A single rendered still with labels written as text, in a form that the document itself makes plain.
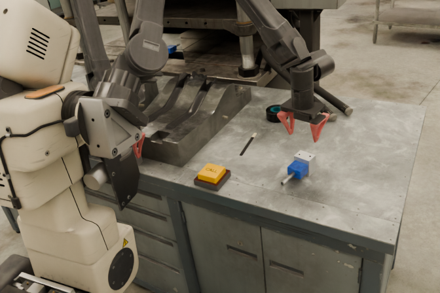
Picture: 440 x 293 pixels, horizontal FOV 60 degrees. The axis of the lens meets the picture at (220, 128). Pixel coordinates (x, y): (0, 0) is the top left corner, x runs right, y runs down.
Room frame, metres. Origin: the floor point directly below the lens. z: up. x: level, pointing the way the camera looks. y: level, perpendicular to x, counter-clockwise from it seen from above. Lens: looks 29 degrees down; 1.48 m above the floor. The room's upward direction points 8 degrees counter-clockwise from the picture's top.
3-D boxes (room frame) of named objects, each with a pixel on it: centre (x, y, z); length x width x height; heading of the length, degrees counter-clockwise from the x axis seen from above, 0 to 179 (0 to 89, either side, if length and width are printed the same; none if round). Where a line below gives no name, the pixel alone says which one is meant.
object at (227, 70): (2.32, 0.11, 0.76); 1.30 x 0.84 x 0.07; 56
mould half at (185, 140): (1.26, 0.10, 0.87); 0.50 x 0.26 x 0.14; 146
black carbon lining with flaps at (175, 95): (1.26, 0.12, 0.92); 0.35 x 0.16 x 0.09; 146
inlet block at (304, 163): (0.85, -0.19, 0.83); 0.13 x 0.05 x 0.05; 134
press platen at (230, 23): (2.32, 0.10, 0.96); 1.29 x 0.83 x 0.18; 56
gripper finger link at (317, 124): (0.86, -0.24, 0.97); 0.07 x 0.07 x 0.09; 44
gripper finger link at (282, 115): (0.90, -0.20, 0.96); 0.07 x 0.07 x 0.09; 44
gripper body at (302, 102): (0.88, -0.22, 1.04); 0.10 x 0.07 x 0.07; 44
